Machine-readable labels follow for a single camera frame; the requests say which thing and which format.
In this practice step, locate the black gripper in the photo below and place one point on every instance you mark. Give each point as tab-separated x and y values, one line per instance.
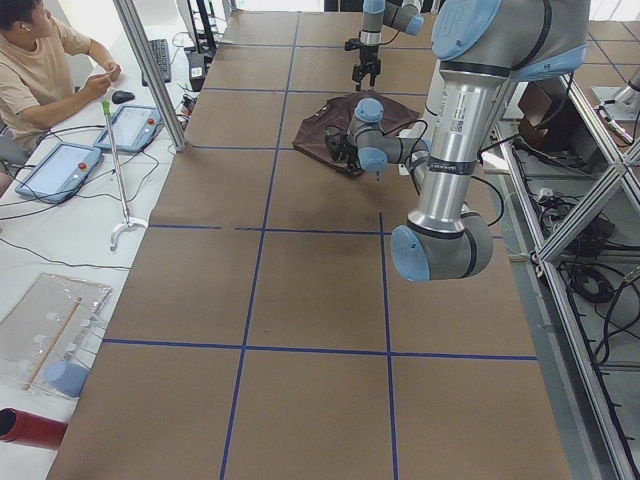
351	158
368	55

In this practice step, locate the brown t-shirt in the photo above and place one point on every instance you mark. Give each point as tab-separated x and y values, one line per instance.
368	119

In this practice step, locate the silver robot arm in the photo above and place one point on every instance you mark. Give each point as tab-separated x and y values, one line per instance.
481	45
406	18

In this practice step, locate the black keyboard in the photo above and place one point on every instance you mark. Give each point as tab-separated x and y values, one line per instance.
160	50

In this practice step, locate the far teach pendant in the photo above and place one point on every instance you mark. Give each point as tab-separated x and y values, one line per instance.
134	127

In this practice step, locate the teach pendant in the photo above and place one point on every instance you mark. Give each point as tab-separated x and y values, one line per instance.
134	127
60	174

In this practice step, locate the green grabber tool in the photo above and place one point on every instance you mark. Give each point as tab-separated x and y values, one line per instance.
129	222

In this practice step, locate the black computer mouse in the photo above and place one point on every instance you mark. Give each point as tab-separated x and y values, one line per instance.
120	96

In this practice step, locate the near teach pendant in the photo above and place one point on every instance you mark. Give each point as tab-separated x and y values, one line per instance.
60	174

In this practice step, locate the seated person beige shirt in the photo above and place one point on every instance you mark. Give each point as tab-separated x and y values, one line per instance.
37	91

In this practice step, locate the silver foil bag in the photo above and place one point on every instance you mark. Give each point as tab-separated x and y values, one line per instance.
58	318

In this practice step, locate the blue plastic cup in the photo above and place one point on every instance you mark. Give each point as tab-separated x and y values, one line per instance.
66	377

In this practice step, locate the red cylinder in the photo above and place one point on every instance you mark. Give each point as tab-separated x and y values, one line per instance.
28	429

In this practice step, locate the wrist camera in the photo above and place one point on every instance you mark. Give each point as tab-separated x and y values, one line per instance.
352	44
335	144

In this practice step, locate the aluminium frame post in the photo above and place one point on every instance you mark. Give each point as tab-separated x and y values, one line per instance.
138	41

